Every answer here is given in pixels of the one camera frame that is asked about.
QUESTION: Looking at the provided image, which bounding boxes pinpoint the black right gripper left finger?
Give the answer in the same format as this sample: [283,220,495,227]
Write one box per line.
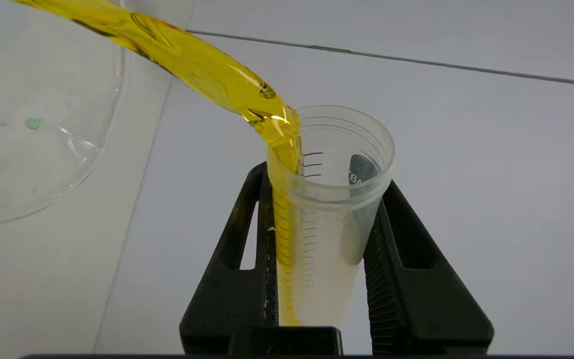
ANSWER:
[179,162,280,356]

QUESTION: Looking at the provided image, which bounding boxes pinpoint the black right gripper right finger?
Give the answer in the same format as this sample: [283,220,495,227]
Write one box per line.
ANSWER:
[363,179,495,356]

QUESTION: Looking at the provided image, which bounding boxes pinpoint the test tube with yellow pigment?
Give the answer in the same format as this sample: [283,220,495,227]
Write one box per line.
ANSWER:
[266,105,397,328]

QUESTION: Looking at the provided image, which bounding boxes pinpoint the clear glass beaker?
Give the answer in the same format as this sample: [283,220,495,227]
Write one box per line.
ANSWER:
[0,0,129,226]

